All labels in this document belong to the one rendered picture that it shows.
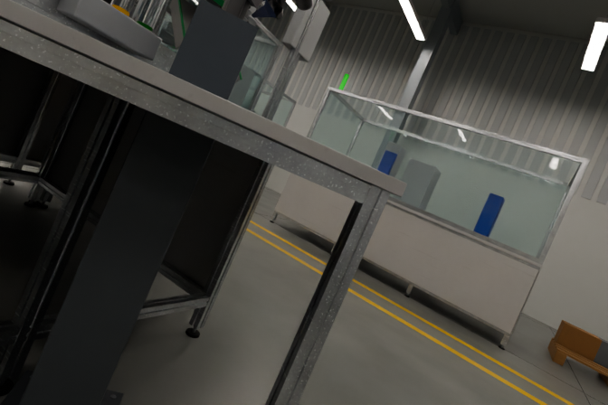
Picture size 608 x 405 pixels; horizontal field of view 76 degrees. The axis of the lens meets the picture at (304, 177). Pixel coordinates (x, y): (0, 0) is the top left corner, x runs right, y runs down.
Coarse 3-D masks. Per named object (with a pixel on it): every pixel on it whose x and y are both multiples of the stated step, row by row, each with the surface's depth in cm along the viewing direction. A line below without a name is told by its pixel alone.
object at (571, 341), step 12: (564, 324) 465; (564, 336) 461; (576, 336) 455; (588, 336) 450; (552, 348) 458; (564, 348) 450; (576, 348) 453; (588, 348) 448; (600, 348) 444; (552, 360) 426; (564, 360) 420; (576, 360) 415; (588, 360) 439; (600, 360) 442; (600, 372) 404
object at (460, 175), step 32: (320, 128) 523; (352, 128) 500; (384, 128) 480; (416, 128) 460; (448, 128) 443; (384, 160) 472; (416, 160) 453; (448, 160) 436; (480, 160) 420; (512, 160) 405; (544, 160) 391; (416, 192) 446; (448, 192) 429; (480, 192) 414; (512, 192) 399; (544, 192) 386; (480, 224) 407; (512, 224) 394; (544, 224) 381
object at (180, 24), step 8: (176, 0) 126; (184, 0) 136; (176, 8) 125; (184, 8) 134; (192, 8) 139; (176, 16) 124; (184, 16) 132; (192, 16) 136; (176, 24) 123; (184, 24) 129; (176, 32) 122; (184, 32) 120; (176, 40) 121; (176, 48) 120
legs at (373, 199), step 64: (64, 64) 63; (192, 128) 69; (128, 192) 86; (192, 192) 89; (384, 192) 78; (128, 256) 88; (64, 320) 86; (128, 320) 89; (320, 320) 78; (64, 384) 88
